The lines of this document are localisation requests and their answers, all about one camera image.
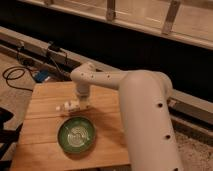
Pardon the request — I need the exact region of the small white bottle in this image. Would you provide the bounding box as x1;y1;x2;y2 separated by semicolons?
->
56;100;90;112

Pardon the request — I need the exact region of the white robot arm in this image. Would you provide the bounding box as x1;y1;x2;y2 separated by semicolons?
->
70;62;184;171

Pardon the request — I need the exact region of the black cable on floor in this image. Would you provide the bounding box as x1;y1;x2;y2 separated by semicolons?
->
2;65;36;92

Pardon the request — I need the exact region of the black object at left edge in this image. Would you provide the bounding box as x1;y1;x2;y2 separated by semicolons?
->
0;107;22;171

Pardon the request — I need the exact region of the blue box on floor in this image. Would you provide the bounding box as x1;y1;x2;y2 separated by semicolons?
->
34;70;49;83

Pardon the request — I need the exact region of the black clamp on rail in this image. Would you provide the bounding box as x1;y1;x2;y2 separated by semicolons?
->
48;41;67;55

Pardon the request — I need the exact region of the green ceramic bowl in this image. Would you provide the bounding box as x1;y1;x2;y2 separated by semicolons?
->
57;116;96;154

